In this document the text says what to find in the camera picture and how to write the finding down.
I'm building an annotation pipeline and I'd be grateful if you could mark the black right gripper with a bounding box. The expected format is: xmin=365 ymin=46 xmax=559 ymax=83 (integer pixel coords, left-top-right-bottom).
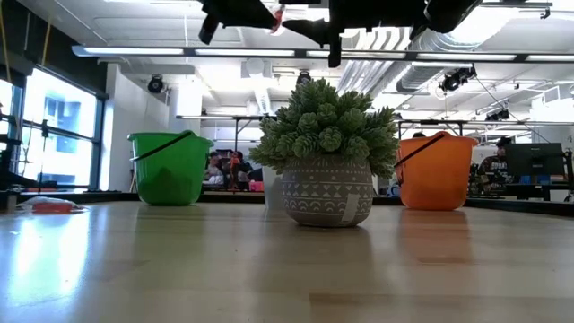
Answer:
xmin=282 ymin=0 xmax=428 ymax=69

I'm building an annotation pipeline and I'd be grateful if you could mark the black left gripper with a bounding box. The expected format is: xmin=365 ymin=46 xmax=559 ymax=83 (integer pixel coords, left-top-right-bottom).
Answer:
xmin=199 ymin=0 xmax=280 ymax=46

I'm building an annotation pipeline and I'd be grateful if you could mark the overhead light bar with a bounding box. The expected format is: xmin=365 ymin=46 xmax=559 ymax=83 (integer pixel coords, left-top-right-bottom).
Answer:
xmin=71 ymin=44 xmax=574 ymax=64

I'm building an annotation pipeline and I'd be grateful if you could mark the artificial plant in patterned pot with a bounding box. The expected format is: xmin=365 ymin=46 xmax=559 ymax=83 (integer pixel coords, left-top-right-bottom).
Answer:
xmin=248 ymin=78 xmax=400 ymax=229

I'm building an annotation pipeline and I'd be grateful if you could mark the orange plastic bucket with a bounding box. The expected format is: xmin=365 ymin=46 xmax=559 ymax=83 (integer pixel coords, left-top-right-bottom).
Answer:
xmin=394 ymin=130 xmax=480 ymax=212

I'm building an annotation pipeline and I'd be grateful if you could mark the green plastic bucket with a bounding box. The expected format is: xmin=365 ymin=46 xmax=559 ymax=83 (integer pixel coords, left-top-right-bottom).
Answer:
xmin=126 ymin=129 xmax=214 ymax=207

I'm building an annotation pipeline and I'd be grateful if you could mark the window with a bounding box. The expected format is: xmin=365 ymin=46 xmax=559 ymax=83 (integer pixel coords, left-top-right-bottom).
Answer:
xmin=0 ymin=66 xmax=109 ymax=192

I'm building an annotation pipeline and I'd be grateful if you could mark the black monitor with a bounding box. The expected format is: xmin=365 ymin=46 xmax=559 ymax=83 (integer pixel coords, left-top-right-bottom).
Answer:
xmin=505 ymin=142 xmax=566 ymax=177

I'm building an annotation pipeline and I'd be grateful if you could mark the silver ventilation duct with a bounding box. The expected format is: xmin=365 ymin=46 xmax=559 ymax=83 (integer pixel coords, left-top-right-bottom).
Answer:
xmin=396 ymin=17 xmax=508 ymax=94

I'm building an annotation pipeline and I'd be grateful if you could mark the black frame table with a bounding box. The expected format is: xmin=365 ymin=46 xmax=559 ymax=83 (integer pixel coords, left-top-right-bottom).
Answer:
xmin=176 ymin=114 xmax=271 ymax=153

